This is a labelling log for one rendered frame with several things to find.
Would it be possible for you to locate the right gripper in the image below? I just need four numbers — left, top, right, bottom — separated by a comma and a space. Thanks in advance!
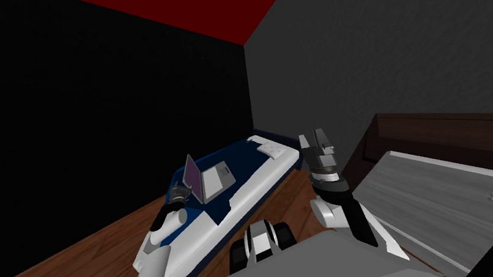
297, 125, 339, 177

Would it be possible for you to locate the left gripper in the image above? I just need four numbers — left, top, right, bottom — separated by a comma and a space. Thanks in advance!
165, 179, 195, 206

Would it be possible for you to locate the blue and white bed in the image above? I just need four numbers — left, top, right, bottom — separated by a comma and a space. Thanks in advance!
114, 122, 324, 277

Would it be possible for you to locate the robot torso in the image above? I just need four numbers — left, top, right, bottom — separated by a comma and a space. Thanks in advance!
136, 191, 455, 277

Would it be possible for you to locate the grey-topped dark brown furniture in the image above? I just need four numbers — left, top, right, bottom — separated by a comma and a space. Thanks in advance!
332, 94, 493, 277

